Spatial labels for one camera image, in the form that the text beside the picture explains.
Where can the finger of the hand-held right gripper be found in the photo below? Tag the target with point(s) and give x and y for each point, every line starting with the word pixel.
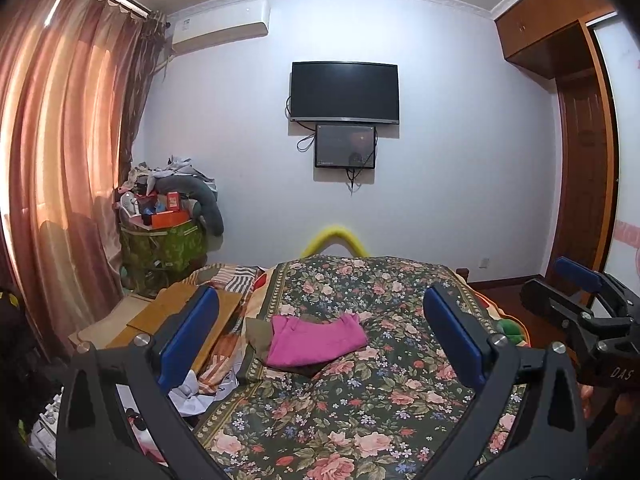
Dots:
pixel 580 272
pixel 555 300

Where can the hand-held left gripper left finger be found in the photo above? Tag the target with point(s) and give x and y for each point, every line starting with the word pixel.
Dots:
pixel 192 330

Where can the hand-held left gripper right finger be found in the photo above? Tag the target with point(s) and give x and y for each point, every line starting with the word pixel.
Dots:
pixel 455 340

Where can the pink pants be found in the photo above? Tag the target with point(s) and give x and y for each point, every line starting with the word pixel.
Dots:
pixel 315 340

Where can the olive green pants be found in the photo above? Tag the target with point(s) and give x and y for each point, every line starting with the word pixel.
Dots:
pixel 257 340

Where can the paw print cardboard sheet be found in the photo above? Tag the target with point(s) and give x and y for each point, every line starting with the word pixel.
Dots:
pixel 150 315

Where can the green plush toy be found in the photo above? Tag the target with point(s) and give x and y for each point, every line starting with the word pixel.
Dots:
pixel 510 331

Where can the striped cloth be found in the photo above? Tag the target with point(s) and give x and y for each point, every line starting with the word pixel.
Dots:
pixel 235 277

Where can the white crumpled paper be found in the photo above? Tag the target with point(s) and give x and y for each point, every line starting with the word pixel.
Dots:
pixel 187 397

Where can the green storage bag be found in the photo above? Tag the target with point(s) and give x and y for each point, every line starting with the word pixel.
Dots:
pixel 165 250

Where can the wooden door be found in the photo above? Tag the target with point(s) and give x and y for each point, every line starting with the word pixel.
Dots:
pixel 585 170

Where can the orange box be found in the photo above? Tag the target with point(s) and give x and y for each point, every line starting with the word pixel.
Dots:
pixel 170 219

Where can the floral blanket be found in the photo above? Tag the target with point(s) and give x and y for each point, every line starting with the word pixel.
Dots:
pixel 350 410

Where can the white wardrobe door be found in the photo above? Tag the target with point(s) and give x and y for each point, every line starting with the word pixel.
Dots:
pixel 620 135

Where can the pile of grey clothes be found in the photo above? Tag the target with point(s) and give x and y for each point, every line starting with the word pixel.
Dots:
pixel 170 170

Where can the black bag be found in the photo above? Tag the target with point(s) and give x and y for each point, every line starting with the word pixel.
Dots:
pixel 20 360

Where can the small black monitor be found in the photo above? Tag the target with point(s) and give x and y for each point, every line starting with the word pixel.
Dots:
pixel 345 146

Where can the pink curtain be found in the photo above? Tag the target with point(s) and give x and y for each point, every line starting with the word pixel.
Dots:
pixel 65 135

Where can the wooden overhead cabinet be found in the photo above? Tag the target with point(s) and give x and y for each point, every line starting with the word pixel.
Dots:
pixel 540 25

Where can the large black television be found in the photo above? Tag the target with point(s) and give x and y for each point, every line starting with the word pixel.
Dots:
pixel 345 92

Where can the white air conditioner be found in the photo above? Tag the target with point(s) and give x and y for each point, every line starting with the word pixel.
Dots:
pixel 220 27

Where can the wooden bed frame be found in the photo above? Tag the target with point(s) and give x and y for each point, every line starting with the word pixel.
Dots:
pixel 462 274

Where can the white wall socket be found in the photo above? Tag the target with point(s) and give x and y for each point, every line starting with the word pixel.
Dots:
pixel 483 262

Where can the yellow foam bed rail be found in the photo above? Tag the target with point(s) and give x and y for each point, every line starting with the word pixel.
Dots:
pixel 332 232

